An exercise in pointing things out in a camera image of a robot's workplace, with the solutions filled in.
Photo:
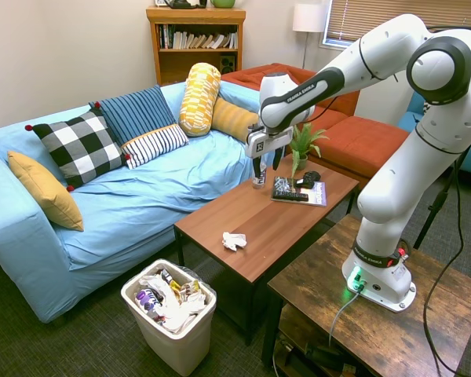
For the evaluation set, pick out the wooden coffee table black frame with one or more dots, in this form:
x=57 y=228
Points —
x=267 y=231

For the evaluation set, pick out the hint water bottle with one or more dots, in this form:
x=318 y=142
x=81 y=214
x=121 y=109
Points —
x=148 y=300

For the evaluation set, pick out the light blue sofa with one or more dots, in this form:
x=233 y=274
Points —
x=141 y=196

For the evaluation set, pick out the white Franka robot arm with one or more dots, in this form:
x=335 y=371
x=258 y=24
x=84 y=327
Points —
x=392 y=173

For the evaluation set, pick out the orange sectional sofa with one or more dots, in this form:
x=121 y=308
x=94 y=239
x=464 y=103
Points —
x=357 y=137

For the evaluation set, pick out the purple cover magazine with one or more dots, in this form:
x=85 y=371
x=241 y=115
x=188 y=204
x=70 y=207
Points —
x=318 y=194

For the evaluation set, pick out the black white ornament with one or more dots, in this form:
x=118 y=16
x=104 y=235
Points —
x=186 y=3

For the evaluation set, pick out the wooden window blinds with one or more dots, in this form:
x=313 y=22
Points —
x=408 y=8

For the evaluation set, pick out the plain mustard pillow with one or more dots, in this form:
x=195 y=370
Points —
x=47 y=192

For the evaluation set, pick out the red brown candy wrapper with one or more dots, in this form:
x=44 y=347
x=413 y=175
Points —
x=161 y=318

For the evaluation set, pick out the white shade floor lamp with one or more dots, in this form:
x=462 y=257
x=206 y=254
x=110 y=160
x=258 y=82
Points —
x=309 y=17

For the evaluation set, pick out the black speaker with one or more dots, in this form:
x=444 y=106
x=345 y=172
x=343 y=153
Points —
x=227 y=64

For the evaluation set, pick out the row of paperback books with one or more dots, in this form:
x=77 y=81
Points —
x=204 y=40

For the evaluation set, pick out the black game controller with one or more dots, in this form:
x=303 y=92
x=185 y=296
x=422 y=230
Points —
x=309 y=178

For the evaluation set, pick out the yellow orange snack wrapper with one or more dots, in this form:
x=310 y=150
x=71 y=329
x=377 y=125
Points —
x=189 y=290

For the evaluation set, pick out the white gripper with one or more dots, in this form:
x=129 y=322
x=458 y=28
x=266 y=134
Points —
x=259 y=143

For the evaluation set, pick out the beige plastic trash bin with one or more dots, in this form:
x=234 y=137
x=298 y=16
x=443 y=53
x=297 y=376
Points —
x=169 y=349

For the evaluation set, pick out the clear plastic bottle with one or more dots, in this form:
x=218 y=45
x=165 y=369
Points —
x=260 y=184

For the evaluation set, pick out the mustard striped pillow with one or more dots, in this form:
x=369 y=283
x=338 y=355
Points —
x=233 y=118

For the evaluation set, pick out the brown barcode snack wrapper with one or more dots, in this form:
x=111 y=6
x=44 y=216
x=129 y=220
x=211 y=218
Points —
x=167 y=277

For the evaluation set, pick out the green bowl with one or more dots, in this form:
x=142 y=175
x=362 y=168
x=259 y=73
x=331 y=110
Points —
x=222 y=3

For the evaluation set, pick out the black camera tripod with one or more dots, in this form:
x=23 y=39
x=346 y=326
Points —
x=435 y=204

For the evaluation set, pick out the black white checked pillow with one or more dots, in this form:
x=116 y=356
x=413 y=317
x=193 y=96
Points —
x=82 y=145

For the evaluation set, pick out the blue striped pillow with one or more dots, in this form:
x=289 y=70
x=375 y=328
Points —
x=135 y=112

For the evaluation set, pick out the potted green fern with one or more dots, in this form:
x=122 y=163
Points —
x=304 y=143

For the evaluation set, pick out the yellow white patterned bolster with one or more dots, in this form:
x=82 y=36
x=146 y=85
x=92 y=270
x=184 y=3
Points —
x=198 y=100

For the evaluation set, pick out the clear plastic bin liner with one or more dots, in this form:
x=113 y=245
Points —
x=198 y=275

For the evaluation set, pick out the large white paper towel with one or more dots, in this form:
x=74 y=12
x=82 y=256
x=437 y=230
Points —
x=180 y=314

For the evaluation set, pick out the white tissue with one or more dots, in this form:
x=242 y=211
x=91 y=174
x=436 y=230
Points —
x=233 y=240

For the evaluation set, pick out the rustic wooden stand table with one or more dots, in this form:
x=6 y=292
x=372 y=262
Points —
x=377 y=330

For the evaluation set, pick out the black patterned book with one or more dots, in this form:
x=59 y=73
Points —
x=284 y=188

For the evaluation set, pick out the wooden bookshelf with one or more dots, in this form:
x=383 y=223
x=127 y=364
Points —
x=196 y=15

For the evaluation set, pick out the black power box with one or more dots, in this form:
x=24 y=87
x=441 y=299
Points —
x=326 y=353

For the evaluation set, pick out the white navy striped pillow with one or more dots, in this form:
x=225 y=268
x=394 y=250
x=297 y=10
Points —
x=157 y=143

